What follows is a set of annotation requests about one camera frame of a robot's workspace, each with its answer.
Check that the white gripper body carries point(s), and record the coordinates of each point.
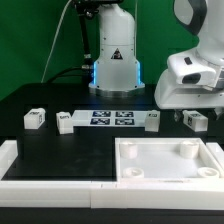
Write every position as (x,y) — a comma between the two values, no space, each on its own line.
(190,82)

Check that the white square tabletop tray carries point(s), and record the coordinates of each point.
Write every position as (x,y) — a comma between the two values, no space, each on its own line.
(172,159)

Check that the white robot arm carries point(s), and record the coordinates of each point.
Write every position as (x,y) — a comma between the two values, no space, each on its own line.
(117,72)

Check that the white U-shaped obstacle fence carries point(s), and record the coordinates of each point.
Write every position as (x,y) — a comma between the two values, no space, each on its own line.
(193,194)

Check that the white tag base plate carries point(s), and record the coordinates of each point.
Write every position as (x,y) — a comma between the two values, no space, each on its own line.
(109,118)

